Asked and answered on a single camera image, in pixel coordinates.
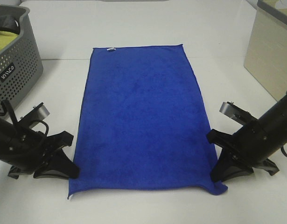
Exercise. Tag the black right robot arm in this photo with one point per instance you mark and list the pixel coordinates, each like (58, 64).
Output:
(277, 112)

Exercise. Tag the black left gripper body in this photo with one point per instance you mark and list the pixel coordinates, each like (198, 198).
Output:
(33, 153)

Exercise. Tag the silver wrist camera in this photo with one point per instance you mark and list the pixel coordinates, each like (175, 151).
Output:
(235, 113)
(38, 113)

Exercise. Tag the blue microfiber towel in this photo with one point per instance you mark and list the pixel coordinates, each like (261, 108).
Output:
(143, 124)

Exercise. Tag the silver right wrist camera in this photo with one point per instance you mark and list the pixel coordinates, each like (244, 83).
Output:
(235, 113)

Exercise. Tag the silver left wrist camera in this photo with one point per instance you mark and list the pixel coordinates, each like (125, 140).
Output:
(38, 113)

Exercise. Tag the beige storage bin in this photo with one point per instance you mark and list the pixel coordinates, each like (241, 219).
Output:
(266, 56)

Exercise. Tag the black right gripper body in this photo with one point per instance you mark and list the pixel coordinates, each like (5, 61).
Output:
(251, 146)

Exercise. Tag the yellow-green towel in basket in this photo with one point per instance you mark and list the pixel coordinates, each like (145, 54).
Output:
(5, 39)

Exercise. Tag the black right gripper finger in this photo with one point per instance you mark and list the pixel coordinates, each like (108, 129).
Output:
(229, 166)
(219, 138)

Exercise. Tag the grey perforated plastic basket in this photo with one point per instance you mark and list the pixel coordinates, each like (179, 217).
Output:
(20, 62)

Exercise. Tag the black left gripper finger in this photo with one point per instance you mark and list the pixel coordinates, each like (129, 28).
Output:
(59, 166)
(58, 141)

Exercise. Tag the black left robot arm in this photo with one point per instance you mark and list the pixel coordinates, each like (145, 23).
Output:
(12, 134)

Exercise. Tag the dark grey towel in basket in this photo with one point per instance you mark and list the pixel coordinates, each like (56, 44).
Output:
(9, 24)

